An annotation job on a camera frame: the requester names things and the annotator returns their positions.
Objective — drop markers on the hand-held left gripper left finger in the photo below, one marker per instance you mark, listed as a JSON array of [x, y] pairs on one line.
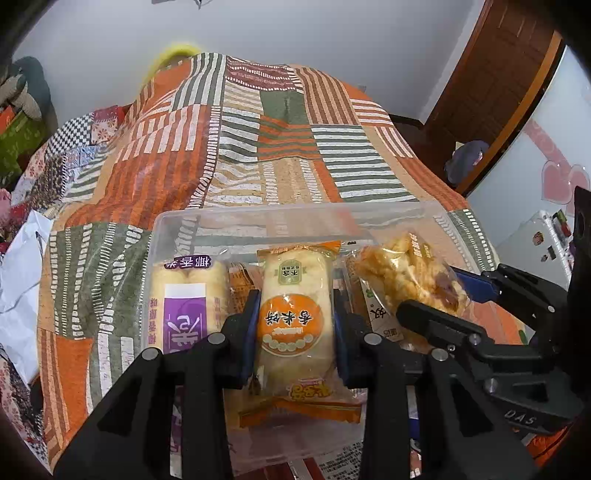
[[251, 323]]

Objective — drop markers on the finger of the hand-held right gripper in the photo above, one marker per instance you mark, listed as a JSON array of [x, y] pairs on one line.
[[443, 327], [512, 288]]

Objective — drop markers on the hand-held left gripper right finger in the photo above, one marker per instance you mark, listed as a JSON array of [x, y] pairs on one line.
[[341, 332]]

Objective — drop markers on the long white label bread packet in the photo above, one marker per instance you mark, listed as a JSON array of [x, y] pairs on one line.
[[374, 309]]

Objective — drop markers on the orange rice cracker packet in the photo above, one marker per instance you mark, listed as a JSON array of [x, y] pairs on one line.
[[295, 332]]

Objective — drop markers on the crispy puffed snack packet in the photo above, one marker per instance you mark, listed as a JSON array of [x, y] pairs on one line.
[[406, 272]]

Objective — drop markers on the purple label roll packet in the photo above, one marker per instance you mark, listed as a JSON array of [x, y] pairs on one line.
[[184, 304]]

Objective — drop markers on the clear plastic container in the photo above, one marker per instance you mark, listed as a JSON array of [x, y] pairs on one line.
[[277, 226]]

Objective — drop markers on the white mini fridge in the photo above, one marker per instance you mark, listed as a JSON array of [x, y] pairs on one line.
[[531, 249]]

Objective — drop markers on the printed newspaper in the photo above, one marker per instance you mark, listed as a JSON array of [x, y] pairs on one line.
[[341, 461]]

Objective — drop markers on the blue cap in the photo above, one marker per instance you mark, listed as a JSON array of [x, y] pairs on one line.
[[466, 161]]

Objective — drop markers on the wooden wardrobe with heart stickers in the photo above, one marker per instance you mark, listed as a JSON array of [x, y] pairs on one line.
[[531, 138]]

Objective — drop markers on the striped patchwork blanket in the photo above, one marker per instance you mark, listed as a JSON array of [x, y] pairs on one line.
[[277, 138]]

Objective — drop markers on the brown wooden door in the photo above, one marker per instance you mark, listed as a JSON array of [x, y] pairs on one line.
[[489, 69]]

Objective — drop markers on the checkered floral quilt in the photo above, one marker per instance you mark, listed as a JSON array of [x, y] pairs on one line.
[[69, 143]]

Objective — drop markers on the yellow foam tube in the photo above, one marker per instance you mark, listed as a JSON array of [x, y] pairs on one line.
[[173, 48]]

